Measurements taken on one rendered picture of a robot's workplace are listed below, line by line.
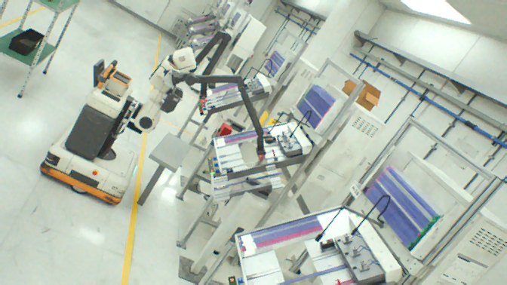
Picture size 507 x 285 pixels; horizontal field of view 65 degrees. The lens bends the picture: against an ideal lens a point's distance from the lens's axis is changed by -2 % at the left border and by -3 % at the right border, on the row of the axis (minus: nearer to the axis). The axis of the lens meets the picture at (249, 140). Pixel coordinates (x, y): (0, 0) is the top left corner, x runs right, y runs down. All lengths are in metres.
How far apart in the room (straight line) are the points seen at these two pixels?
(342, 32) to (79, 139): 4.43
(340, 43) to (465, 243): 4.75
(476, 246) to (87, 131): 2.63
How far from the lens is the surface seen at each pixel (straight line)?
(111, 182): 3.36
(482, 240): 2.30
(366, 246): 2.29
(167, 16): 11.71
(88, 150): 3.33
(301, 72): 4.60
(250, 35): 7.73
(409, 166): 2.61
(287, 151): 3.28
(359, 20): 6.60
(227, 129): 4.15
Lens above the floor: 1.92
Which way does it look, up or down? 16 degrees down
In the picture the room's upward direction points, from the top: 34 degrees clockwise
